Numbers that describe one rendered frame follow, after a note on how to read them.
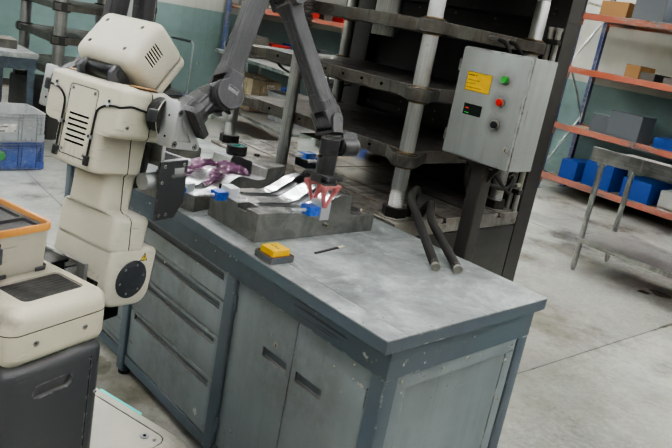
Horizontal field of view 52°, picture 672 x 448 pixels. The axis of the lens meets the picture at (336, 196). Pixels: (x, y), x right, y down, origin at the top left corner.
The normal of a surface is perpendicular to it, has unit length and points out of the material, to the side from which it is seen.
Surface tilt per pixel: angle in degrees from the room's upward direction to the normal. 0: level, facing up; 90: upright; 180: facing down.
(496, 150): 90
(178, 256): 90
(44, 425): 90
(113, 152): 90
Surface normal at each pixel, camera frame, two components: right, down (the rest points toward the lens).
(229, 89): 0.69, -0.05
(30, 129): 0.68, 0.31
